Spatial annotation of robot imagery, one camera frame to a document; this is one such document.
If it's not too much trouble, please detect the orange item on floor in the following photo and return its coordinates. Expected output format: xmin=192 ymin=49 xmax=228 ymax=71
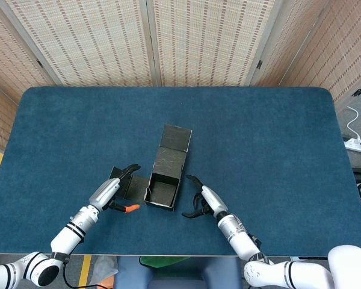
xmin=97 ymin=275 xmax=115 ymax=289

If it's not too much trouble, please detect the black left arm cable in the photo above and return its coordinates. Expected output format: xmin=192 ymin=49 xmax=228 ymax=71
xmin=61 ymin=261 xmax=111 ymax=289

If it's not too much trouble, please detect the green cloth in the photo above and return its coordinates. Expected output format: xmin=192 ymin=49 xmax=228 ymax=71
xmin=138 ymin=255 xmax=193 ymax=269

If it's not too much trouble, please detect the black cardboard box cutout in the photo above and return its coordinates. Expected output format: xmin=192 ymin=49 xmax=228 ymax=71
xmin=110 ymin=124 xmax=193 ymax=211

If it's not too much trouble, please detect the white power strip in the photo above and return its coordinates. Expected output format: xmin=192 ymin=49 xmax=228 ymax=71
xmin=344 ymin=137 xmax=361 ymax=155

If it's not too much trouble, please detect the white power cable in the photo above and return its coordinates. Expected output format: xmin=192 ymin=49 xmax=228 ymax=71
xmin=345 ymin=105 xmax=361 ymax=142

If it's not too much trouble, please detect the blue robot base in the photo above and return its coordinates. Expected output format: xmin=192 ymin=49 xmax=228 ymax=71
xmin=113 ymin=255 xmax=243 ymax=289

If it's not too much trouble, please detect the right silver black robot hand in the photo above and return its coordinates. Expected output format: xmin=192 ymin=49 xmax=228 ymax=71
xmin=182 ymin=174 xmax=229 ymax=219

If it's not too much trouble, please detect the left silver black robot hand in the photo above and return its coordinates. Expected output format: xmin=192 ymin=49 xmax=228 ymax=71
xmin=88 ymin=163 xmax=141 ymax=215

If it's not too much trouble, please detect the clear plastic bag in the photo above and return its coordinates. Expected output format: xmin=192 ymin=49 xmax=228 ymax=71
xmin=87 ymin=255 xmax=120 ymax=288

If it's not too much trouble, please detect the blue felt table mat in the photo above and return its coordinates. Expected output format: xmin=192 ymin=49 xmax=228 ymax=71
xmin=0 ymin=86 xmax=361 ymax=256

